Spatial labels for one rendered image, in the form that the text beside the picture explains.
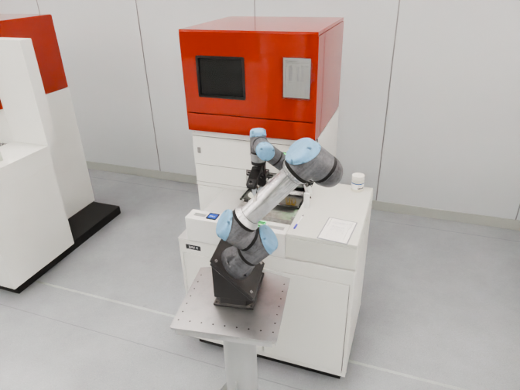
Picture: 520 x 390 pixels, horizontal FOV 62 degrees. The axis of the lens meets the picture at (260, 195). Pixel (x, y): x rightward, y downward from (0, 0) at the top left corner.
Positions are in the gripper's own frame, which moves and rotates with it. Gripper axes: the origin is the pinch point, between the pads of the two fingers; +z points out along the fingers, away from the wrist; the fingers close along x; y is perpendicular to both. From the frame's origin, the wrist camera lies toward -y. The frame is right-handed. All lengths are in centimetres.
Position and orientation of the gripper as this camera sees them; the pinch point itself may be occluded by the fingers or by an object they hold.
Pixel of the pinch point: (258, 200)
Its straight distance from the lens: 209.7
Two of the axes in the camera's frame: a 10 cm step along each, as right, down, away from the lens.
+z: 0.2, 8.8, 4.7
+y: 3.4, -4.4, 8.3
